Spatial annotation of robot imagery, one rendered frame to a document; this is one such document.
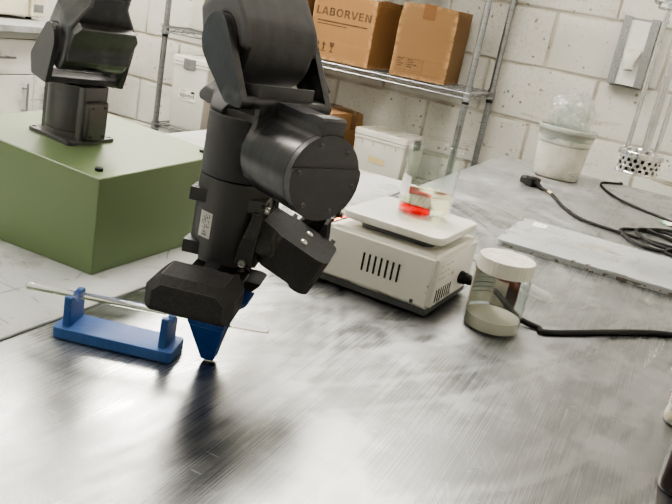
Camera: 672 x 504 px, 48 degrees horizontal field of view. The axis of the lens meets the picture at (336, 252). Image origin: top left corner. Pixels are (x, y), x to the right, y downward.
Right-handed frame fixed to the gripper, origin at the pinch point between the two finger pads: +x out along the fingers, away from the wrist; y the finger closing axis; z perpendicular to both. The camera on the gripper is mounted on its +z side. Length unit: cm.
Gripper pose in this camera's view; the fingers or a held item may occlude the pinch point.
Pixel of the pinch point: (214, 319)
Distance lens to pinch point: 61.6
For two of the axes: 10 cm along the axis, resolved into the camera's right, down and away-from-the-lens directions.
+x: -2.0, 9.2, 3.2
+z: 9.7, 2.3, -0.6
